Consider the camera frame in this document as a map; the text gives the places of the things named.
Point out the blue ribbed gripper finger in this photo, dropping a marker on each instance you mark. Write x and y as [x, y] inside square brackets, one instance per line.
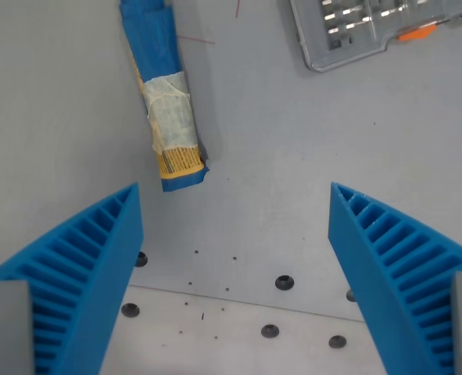
[97, 254]
[363, 254]

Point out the blue bag with masking tape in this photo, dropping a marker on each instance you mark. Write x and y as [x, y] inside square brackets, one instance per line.
[152, 47]

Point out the black countersunk table screw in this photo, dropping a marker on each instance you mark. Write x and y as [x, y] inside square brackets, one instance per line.
[337, 341]
[349, 295]

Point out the clear plastic bit case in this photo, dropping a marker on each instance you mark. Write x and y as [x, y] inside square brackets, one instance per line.
[344, 54]

